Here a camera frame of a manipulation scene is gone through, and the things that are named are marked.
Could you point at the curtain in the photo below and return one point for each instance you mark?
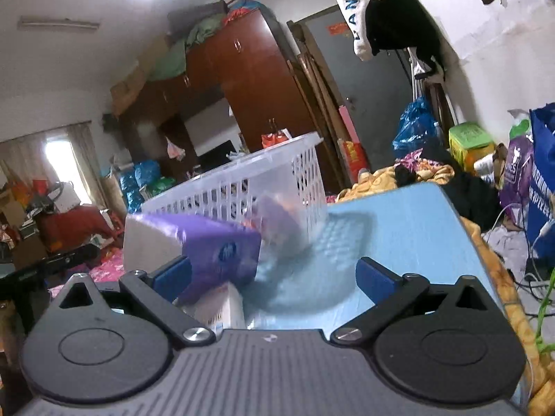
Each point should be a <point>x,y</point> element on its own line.
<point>39,156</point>

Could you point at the pink plastic bag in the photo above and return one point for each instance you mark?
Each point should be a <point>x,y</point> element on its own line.
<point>174,149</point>

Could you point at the purple packet in basket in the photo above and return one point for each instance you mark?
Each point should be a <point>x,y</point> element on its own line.
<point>282,221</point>

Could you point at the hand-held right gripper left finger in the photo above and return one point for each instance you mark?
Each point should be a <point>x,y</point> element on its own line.
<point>172,275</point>

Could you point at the cardboard box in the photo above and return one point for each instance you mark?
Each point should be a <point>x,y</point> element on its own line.
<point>130,84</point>

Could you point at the white and black hanging garment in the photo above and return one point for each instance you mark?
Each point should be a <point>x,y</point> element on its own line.
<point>390,13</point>

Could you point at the green and yellow box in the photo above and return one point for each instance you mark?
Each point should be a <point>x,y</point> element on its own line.
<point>470,145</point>

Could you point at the red paper bag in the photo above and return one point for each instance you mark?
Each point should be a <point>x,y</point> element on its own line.
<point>355,158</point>

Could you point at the white box with blue print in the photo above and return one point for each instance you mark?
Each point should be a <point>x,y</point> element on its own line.
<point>219,312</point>

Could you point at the pink floral bedsheet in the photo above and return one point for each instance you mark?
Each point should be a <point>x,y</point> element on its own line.
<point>102,266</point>

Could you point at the grey door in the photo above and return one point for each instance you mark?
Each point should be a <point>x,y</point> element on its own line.
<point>368,82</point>

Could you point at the purple printed bag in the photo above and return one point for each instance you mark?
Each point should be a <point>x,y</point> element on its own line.
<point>517,177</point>

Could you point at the blue plastic bags pile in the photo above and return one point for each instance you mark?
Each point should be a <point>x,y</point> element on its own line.
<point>141,182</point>

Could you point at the fluorescent tube lamp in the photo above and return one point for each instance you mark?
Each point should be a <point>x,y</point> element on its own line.
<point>58,24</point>

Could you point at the red cloth pile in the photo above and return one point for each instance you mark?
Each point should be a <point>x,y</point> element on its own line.
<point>69,225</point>

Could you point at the purple tissue pack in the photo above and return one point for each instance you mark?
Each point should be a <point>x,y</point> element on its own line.
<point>208,247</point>

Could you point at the blue tote bag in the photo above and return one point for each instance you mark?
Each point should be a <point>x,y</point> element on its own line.
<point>543,182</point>

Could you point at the black cloth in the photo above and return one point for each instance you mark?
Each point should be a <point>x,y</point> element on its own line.
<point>470,195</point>

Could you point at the light blue folding table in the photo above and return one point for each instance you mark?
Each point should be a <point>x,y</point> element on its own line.
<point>390,238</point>

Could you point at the black monitor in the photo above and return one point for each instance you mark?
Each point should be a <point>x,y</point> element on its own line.
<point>214,154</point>

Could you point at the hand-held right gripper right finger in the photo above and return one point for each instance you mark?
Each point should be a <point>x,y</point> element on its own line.
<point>376,280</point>

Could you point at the green bedding bundle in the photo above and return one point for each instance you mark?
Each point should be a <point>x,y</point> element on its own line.
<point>182,50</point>

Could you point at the dark red wooden wardrobe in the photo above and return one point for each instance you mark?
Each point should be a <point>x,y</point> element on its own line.
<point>225,95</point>

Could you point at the blue plastic bag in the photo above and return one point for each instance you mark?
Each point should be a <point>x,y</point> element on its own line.
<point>414,128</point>

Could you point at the white plastic basket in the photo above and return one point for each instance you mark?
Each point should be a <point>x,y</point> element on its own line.
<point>243,190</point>

